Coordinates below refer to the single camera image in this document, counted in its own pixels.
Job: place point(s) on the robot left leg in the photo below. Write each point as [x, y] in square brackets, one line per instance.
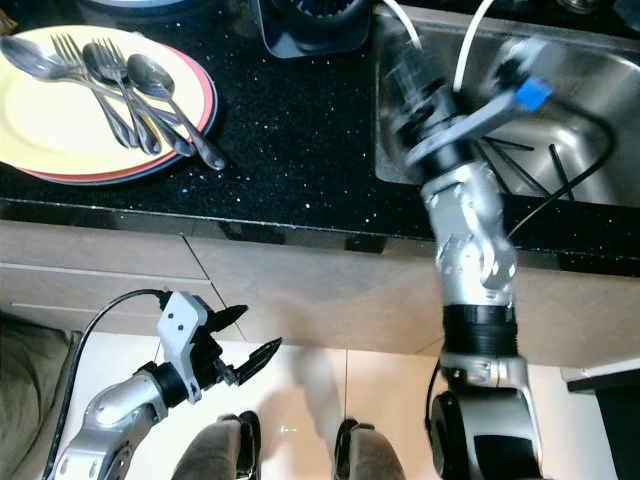
[215, 450]

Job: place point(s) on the robot leg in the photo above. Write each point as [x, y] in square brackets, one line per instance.
[215, 450]
[372, 452]

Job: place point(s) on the yellow plate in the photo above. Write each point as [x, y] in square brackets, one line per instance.
[60, 120]

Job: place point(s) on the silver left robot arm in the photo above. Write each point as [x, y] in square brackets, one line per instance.
[105, 420]

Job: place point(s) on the white plate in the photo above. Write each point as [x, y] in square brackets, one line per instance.
[140, 3]

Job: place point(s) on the silver fork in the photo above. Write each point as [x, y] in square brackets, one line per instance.
[103, 65]
[70, 58]

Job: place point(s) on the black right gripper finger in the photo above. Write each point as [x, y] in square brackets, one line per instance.
[398, 72]
[422, 68]

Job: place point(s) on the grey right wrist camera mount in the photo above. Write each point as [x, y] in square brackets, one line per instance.
[485, 115]

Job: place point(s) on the black chopstick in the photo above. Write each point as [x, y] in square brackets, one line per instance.
[561, 172]
[525, 172]

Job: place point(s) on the beige drawer front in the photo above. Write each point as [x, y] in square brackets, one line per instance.
[100, 250]
[80, 300]

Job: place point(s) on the black utensil holder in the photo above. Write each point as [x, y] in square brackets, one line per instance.
[310, 28]

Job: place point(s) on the large silver spoon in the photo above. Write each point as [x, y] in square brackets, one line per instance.
[25, 58]

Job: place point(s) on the blue tape piece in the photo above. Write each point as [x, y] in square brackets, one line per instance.
[532, 94]

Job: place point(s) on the blue grey plate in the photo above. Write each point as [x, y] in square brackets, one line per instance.
[130, 182]

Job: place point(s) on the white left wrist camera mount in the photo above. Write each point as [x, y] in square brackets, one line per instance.
[182, 325]

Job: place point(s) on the beige cabinet door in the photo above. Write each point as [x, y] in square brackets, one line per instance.
[340, 295]

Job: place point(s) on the olive green cushion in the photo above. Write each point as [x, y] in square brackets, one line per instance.
[32, 395]

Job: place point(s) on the black furniture piece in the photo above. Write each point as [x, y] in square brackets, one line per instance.
[605, 425]

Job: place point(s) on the robot right leg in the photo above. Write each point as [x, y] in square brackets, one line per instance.
[372, 452]

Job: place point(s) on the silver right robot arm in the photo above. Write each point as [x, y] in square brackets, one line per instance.
[475, 260]

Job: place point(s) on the round metal faucet base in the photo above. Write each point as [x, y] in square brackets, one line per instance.
[577, 5]

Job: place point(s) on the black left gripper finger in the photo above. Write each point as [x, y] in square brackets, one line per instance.
[228, 315]
[255, 360]

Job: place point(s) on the stainless steel sink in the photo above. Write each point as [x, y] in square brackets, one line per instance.
[585, 150]

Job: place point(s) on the small silver spoon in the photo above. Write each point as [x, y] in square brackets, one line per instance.
[150, 78]

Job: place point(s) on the red plate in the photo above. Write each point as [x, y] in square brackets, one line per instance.
[211, 112]

